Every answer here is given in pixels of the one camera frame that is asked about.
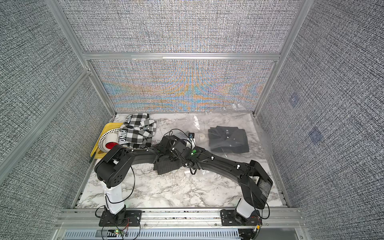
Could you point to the clear vacuum bag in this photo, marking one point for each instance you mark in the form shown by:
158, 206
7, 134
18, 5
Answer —
199, 123

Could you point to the black shirt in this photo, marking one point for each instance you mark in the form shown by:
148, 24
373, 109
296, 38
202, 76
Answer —
228, 140

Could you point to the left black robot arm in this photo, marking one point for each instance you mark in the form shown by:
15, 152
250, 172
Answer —
112, 169

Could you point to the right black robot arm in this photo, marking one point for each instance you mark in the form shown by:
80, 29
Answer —
254, 181

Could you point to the black white checkered cloth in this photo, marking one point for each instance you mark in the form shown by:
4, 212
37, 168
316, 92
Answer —
137, 131

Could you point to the yellow tray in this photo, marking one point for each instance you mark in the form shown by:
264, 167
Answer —
109, 126

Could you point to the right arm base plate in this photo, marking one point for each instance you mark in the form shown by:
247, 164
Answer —
233, 218

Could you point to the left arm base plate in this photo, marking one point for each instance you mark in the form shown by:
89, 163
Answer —
121, 219

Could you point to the aluminium front rail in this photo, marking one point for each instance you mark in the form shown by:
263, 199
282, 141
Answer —
180, 224

